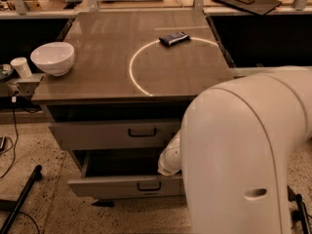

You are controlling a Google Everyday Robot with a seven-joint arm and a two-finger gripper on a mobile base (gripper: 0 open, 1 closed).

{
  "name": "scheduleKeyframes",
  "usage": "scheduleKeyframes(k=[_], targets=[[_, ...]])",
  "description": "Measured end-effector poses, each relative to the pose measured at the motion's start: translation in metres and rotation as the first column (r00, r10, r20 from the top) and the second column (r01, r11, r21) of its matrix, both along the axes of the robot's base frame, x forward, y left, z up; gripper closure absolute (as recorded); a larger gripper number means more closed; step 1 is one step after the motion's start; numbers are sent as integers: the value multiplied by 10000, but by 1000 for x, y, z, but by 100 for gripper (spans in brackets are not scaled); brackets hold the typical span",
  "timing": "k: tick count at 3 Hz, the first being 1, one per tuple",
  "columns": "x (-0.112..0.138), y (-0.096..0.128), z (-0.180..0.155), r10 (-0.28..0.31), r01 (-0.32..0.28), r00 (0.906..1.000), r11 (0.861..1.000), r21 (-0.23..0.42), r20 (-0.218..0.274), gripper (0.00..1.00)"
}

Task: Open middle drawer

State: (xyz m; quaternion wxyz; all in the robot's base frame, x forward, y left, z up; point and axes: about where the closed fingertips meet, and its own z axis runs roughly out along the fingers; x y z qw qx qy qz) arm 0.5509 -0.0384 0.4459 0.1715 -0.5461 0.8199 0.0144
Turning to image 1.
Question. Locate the black flat mat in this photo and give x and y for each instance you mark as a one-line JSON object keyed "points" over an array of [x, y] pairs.
{"points": [[257, 7]]}

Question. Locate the dark plate on left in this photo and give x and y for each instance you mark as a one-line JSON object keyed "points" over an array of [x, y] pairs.
{"points": [[6, 72]]}

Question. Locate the grey drawer cabinet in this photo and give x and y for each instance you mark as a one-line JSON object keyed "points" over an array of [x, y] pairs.
{"points": [[123, 72]]}

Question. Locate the white paper cup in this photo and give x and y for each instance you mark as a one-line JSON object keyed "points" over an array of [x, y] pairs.
{"points": [[21, 67]]}

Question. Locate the black metal stand leg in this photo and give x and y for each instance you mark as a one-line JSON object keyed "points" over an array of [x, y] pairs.
{"points": [[12, 208]]}

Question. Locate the grey clamp bracket left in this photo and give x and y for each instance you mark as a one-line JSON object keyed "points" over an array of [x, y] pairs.
{"points": [[25, 87]]}

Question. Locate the grey top drawer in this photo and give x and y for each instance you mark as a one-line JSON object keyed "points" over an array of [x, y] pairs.
{"points": [[96, 135]]}

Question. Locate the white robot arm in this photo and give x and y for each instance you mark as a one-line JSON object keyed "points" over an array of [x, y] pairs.
{"points": [[233, 150]]}

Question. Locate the white ceramic bowl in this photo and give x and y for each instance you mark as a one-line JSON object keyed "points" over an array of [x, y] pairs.
{"points": [[54, 58]]}

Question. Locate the grey drawer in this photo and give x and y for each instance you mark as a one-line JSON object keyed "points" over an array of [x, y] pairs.
{"points": [[123, 174], [96, 135]]}

